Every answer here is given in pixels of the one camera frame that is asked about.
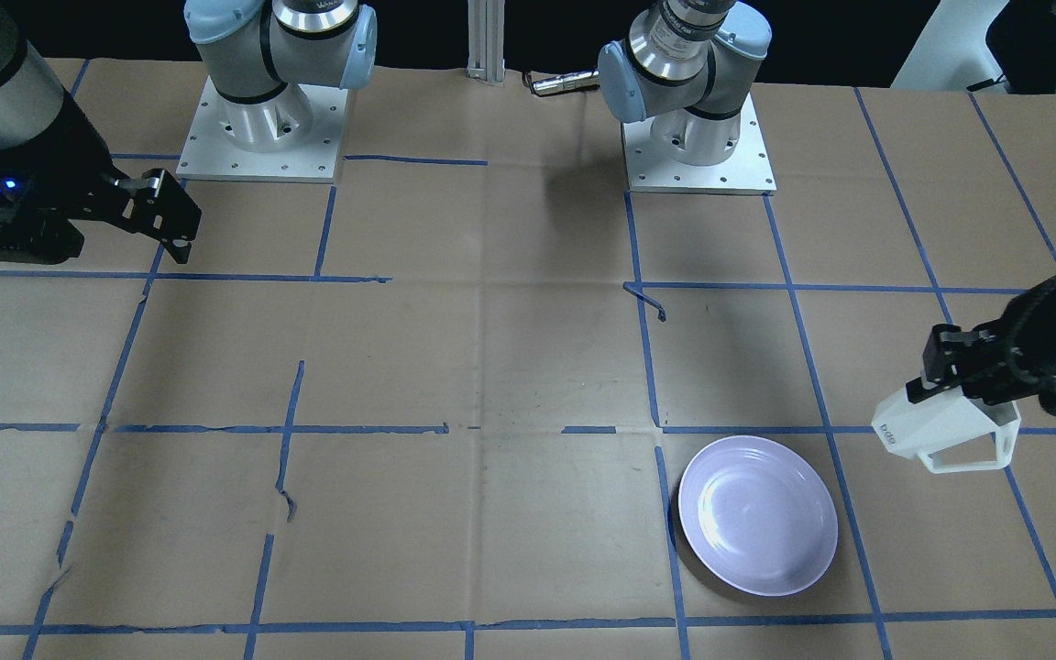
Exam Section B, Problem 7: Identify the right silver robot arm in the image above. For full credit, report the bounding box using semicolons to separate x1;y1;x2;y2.
0;1;377;266

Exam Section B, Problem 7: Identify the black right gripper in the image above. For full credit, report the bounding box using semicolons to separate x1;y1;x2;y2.
0;37;203;265

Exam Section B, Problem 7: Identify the lilac round plate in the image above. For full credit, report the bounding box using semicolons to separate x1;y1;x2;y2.
675;435;840;598

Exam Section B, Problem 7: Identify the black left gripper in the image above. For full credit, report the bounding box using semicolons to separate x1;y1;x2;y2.
906;240;1056;435

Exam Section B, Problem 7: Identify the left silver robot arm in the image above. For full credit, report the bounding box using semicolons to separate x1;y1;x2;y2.
598;1;1056;447

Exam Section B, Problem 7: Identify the white faceted mug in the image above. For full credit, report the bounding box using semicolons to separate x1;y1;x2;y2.
871;388;1022;475

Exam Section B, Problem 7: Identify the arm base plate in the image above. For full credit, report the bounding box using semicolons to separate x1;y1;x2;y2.
176;80;353;184
621;95;778;195

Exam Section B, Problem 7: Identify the aluminium frame post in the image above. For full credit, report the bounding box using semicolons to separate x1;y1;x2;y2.
465;0;506;86

